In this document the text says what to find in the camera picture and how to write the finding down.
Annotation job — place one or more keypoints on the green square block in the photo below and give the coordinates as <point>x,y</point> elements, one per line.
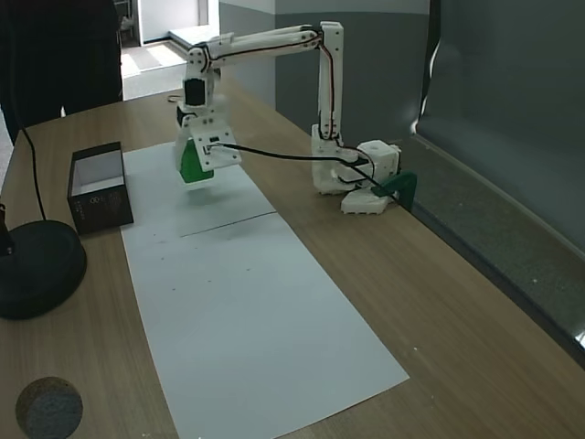
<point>189,167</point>

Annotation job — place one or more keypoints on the dark brown open box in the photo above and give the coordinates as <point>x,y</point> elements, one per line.
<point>100,206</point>

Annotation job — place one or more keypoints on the small white paper sheet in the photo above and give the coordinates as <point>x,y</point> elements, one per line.
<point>151,206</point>

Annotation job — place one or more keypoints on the large white paper sheet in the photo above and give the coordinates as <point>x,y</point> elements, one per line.
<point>251,320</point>

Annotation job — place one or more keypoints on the person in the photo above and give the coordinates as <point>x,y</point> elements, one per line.
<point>55,55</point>

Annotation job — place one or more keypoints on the black round stand base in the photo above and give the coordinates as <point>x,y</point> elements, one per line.
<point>41,270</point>

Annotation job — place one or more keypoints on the green table clamp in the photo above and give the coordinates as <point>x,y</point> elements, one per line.
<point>402,180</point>

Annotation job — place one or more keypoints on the grey desk partition panel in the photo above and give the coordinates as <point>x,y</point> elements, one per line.
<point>503,137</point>

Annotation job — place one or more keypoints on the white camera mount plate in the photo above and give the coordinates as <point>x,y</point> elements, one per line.
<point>219,155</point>

